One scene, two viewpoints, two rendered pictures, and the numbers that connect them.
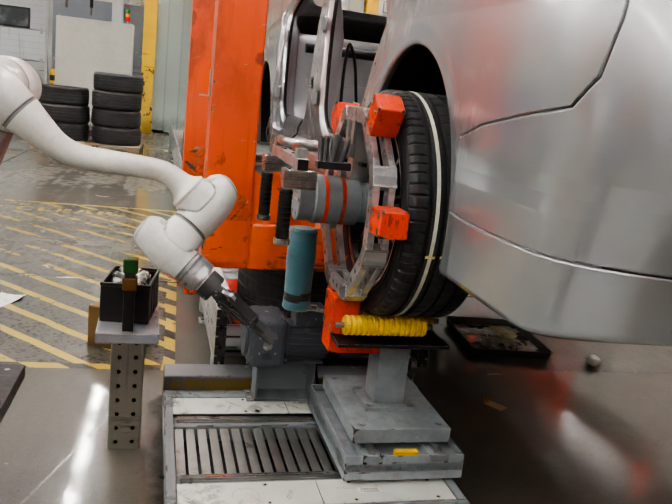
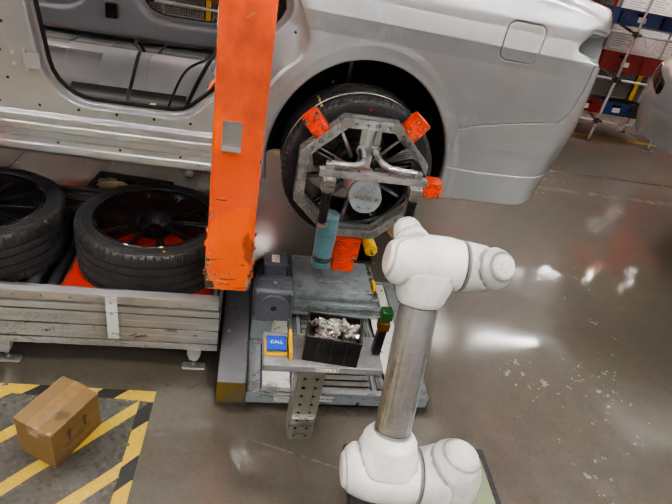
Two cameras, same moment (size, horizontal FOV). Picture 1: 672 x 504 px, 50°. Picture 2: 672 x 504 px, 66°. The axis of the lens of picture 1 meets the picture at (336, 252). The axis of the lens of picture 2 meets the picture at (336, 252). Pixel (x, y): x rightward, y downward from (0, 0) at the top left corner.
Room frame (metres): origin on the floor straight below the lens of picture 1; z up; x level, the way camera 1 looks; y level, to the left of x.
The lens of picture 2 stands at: (2.04, 2.00, 1.78)
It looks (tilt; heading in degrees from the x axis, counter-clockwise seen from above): 33 degrees down; 272
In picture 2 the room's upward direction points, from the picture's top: 12 degrees clockwise
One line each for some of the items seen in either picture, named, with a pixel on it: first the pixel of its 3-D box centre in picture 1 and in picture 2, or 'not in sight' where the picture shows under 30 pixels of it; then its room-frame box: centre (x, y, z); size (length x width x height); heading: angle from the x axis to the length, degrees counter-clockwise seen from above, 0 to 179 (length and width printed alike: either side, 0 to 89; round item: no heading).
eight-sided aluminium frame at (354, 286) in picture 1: (353, 201); (359, 179); (2.09, -0.04, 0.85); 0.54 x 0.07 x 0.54; 15
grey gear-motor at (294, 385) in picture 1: (301, 353); (271, 290); (2.38, 0.08, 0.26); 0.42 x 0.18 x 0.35; 105
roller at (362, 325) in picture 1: (384, 325); (366, 236); (2.00, -0.16, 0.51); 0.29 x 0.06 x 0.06; 105
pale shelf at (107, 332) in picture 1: (129, 314); (321, 353); (2.07, 0.60, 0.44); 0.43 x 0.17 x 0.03; 15
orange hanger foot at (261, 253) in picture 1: (318, 221); not in sight; (2.59, 0.08, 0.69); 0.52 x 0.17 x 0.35; 105
